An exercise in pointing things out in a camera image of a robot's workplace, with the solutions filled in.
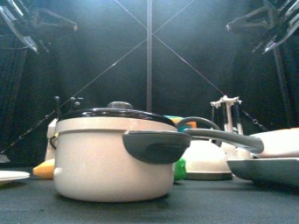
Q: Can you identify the black knobbed piece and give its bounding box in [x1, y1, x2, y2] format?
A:
[69, 96, 85, 111]

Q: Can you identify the black upright rod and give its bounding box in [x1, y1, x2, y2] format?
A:
[53, 95, 61, 119]

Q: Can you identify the black hanging utensil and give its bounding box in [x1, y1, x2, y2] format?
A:
[232, 101, 240, 133]

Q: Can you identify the white utensil stand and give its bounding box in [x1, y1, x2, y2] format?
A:
[209, 94, 245, 160]

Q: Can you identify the black pot lid with knob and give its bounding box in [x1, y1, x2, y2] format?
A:
[57, 101, 177, 128]

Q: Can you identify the orange toy food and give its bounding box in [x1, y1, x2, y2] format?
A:
[170, 116, 198, 130]

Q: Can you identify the white rack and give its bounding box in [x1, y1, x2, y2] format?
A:
[44, 117, 60, 162]

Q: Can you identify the grey frying pan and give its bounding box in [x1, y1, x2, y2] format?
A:
[226, 157, 299, 188]

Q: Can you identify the yellow toy food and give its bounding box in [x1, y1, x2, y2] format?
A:
[32, 157, 56, 180]

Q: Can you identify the white plate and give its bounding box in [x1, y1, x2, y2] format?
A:
[0, 170, 32, 186]

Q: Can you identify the green toy food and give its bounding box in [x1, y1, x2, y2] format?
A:
[172, 157, 188, 182]

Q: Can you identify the black frame post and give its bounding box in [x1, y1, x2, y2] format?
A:
[270, 46, 292, 127]

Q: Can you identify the vertical metal frame pole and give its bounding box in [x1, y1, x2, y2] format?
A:
[145, 0, 154, 112]

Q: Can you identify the white saucepan with grey handle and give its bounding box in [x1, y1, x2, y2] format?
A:
[181, 127, 299, 159]

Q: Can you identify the white kettle with grey handle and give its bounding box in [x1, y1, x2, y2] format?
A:
[174, 115, 234, 181]

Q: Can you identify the white pot with grey handle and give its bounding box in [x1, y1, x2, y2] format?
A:
[50, 116, 192, 204]

